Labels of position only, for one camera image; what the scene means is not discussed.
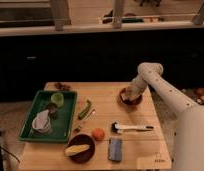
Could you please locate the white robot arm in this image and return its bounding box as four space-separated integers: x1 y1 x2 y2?
130 62 204 171

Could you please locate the orange bowl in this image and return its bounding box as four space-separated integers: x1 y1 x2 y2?
118 87 142 106

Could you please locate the green okra pod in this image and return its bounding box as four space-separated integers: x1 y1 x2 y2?
78 100 91 120

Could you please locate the small paint brush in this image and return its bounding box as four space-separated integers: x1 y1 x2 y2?
74 109 96 132

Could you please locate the orange fruit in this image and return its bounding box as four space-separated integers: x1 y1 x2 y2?
92 128 105 141

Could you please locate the blue sponge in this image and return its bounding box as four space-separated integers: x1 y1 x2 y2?
108 138 122 162

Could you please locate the brown dried cluster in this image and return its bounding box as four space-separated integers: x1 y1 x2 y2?
54 82 71 91

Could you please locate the green cup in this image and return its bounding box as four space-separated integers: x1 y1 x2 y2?
51 92 64 107

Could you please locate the dark brown bowl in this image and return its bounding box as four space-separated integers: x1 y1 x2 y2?
65 134 95 163

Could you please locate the dark small cup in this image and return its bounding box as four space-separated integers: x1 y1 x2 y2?
46 103 58 118

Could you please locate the yellow corn cob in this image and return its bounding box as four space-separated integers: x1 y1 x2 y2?
65 144 90 156

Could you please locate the green plastic tray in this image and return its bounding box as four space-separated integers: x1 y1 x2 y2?
19 90 77 143

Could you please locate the white crumpled cloth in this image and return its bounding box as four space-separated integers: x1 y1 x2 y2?
32 109 51 133

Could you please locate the wooden railing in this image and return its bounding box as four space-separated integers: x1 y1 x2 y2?
0 0 204 36

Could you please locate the white handled dish brush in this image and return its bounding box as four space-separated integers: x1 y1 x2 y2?
111 122 154 134

